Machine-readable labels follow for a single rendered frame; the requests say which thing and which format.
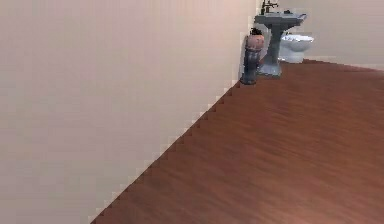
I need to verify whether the pink bin bag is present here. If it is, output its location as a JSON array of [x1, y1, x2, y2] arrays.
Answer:
[[245, 27, 266, 52]]

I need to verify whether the white toilet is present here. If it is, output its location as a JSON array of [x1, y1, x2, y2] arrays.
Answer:
[[278, 32, 315, 64]]

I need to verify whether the dark sink faucet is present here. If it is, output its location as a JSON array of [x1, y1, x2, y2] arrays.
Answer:
[[260, 0, 280, 16]]

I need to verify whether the grey pedestal sink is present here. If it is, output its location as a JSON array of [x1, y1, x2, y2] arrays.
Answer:
[[253, 11, 308, 77]]

